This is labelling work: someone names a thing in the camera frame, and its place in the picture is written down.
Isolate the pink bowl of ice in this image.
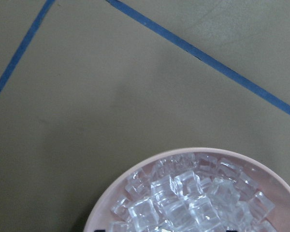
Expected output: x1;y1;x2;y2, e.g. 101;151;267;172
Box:
85;147;290;232

